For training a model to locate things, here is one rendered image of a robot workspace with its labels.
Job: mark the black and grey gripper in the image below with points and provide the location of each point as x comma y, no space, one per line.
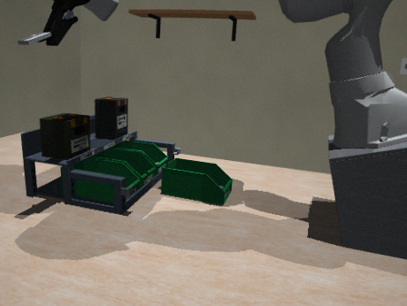
56,26

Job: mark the dark grey metal shelf rack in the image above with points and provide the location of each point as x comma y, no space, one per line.
32,151

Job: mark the green bin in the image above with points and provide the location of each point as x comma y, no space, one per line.
153,153
99,191
195,180
142,167

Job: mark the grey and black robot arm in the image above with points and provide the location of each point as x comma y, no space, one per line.
368,112

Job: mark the dark green tool case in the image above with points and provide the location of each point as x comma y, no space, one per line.
65,137

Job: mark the black storage case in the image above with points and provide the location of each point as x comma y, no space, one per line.
111,117

